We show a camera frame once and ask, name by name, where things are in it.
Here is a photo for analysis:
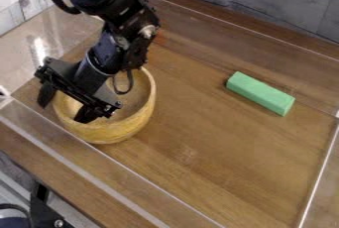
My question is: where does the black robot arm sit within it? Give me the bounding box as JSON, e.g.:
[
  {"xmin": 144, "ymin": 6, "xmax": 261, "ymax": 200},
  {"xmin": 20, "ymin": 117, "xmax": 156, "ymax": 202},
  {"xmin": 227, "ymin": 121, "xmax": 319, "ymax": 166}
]
[{"xmin": 35, "ymin": 0, "xmax": 160, "ymax": 124}]

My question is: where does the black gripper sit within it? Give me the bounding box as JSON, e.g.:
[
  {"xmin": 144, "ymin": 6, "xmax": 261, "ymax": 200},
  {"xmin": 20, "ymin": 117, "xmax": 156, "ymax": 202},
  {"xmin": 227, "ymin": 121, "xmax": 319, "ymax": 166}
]
[{"xmin": 35, "ymin": 57, "xmax": 121, "ymax": 124}]

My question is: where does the black table clamp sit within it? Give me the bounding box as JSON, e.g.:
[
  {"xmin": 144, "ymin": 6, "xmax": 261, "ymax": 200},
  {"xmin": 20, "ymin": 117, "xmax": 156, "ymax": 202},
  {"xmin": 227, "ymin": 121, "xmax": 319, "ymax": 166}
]
[{"xmin": 0, "ymin": 182, "xmax": 77, "ymax": 228}]

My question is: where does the clear acrylic tray wall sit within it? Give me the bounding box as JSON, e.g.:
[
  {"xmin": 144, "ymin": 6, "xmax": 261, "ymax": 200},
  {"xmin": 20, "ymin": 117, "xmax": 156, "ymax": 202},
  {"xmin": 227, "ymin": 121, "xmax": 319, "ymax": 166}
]
[{"xmin": 0, "ymin": 0, "xmax": 339, "ymax": 228}]

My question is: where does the green rectangular block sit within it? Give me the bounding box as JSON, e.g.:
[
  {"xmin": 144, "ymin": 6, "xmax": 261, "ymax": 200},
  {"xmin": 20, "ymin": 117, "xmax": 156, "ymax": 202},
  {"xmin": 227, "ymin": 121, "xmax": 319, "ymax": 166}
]
[{"xmin": 225, "ymin": 71, "xmax": 295, "ymax": 116}]

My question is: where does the wooden bowl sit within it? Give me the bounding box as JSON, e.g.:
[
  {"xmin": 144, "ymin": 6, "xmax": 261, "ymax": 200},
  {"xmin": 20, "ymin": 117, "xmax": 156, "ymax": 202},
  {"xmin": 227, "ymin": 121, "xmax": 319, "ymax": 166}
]
[{"xmin": 52, "ymin": 67, "xmax": 156, "ymax": 145}]

